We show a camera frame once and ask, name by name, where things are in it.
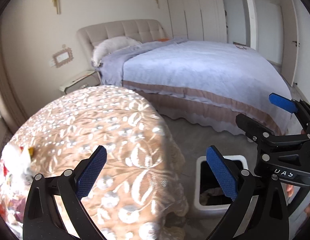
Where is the grey bedside table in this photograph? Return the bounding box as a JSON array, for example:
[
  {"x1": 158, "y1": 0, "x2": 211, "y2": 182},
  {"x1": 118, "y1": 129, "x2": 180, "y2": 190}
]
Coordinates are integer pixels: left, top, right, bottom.
[{"x1": 59, "y1": 70, "x2": 101, "y2": 94}]

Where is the white trash bin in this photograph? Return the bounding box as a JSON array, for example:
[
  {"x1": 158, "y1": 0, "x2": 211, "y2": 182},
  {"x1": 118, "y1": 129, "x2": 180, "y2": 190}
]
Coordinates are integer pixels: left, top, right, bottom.
[{"x1": 193, "y1": 154, "x2": 249, "y2": 213}]

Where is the lavender bed cover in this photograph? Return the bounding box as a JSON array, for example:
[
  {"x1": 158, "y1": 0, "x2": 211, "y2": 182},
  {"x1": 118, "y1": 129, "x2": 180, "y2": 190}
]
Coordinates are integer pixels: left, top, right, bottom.
[{"x1": 94, "y1": 38, "x2": 291, "y2": 135}]

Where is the framed wall switch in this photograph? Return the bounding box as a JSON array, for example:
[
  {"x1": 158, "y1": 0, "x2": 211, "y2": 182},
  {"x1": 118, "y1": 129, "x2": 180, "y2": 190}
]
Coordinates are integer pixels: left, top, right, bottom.
[{"x1": 52, "y1": 44, "x2": 74, "y2": 68}]

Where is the person's right hand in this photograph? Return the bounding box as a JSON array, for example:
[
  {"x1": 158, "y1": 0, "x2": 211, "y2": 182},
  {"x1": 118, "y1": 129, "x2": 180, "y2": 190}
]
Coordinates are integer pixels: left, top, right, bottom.
[{"x1": 286, "y1": 184, "x2": 310, "y2": 217}]

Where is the white door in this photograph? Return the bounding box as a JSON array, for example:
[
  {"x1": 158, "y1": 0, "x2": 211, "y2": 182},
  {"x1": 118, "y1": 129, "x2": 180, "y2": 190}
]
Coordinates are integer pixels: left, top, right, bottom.
[{"x1": 254, "y1": 0, "x2": 300, "y2": 86}]

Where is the beige tufted bed headboard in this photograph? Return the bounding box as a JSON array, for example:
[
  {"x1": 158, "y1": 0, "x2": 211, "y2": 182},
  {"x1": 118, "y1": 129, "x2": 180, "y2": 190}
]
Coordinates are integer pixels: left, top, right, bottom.
[{"x1": 77, "y1": 19, "x2": 169, "y2": 67}]

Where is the white pillow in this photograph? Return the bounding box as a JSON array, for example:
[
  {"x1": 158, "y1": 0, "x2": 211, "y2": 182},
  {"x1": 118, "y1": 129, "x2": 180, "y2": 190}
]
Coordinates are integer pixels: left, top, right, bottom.
[{"x1": 91, "y1": 36, "x2": 142, "y2": 67}]

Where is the beige wardrobe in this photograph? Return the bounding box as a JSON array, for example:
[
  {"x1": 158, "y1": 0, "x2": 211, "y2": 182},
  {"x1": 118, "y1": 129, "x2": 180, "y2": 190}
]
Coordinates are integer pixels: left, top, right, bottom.
[{"x1": 167, "y1": 0, "x2": 227, "y2": 43}]

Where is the white printed plastic bag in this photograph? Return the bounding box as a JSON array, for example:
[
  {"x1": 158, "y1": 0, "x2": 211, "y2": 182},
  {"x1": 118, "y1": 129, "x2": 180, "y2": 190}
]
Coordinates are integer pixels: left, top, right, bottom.
[{"x1": 2, "y1": 143, "x2": 34, "y2": 186}]

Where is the pink wrapper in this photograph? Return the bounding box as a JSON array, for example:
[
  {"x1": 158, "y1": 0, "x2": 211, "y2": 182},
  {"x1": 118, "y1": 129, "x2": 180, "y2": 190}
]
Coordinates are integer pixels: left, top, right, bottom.
[{"x1": 0, "y1": 164, "x2": 26, "y2": 225}]

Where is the embroidered tan tablecloth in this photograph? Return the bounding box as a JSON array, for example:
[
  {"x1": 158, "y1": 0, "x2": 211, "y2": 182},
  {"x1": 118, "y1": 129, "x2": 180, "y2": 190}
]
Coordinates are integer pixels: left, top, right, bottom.
[{"x1": 0, "y1": 85, "x2": 189, "y2": 239}]

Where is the yellow wrapper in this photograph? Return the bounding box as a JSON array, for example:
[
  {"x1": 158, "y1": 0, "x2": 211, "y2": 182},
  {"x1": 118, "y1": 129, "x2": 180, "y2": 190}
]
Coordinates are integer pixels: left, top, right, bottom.
[{"x1": 28, "y1": 147, "x2": 34, "y2": 158}]

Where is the plain wall socket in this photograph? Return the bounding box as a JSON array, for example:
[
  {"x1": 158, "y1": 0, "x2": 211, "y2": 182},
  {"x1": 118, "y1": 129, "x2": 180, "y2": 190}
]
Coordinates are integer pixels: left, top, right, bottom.
[{"x1": 49, "y1": 60, "x2": 55, "y2": 67}]

